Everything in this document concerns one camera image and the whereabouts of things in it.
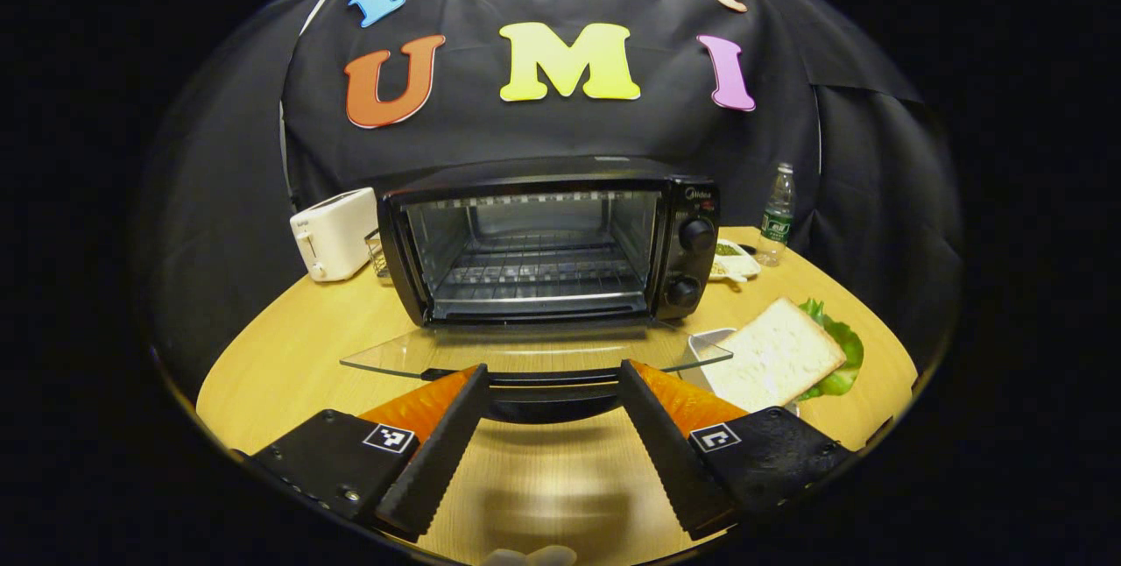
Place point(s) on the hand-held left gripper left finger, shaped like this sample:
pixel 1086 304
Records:
pixel 433 465

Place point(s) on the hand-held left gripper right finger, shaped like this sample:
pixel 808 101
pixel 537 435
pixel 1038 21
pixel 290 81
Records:
pixel 670 461

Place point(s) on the lettuce bread sandwich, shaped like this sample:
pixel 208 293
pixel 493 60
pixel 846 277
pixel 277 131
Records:
pixel 771 356

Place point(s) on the black electric oven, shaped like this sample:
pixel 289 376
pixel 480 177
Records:
pixel 525 172

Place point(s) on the white ribbed plate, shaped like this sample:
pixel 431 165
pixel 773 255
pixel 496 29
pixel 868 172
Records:
pixel 705 340

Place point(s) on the white divided dish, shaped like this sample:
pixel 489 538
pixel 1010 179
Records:
pixel 734 261

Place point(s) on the white toaster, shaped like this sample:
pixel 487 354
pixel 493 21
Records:
pixel 337 233

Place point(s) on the clear plastic water bottle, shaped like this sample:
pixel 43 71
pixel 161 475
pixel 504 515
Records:
pixel 777 224

